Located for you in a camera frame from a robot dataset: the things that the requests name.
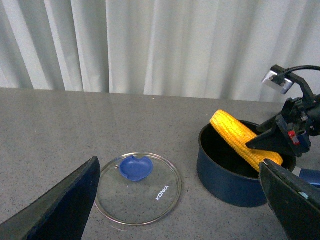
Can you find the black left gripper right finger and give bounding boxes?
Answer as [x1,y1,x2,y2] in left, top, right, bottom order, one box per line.
[259,159,320,240]

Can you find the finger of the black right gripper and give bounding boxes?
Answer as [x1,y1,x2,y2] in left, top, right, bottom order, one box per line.
[245,115,312,157]
[256,113,282,133]

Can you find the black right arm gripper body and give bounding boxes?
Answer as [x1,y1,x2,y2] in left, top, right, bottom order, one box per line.
[282,95,320,148]

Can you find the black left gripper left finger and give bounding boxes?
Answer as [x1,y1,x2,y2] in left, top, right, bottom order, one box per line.
[0,156,101,240]

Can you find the yellow corn cob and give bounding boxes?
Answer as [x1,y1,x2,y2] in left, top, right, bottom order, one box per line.
[210,109,284,172]

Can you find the glass lid with blue knob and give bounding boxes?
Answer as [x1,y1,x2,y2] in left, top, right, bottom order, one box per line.
[95,152,182,226]

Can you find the dark blue saucepan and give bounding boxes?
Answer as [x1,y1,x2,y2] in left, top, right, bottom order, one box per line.
[196,119,320,208]

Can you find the white curtain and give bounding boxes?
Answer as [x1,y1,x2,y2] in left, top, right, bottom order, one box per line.
[0,0,320,102]

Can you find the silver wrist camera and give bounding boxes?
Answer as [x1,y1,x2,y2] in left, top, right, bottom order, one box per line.
[262,64,294,95]

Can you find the black camera cable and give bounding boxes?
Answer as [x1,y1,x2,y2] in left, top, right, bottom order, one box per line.
[279,65,320,76]

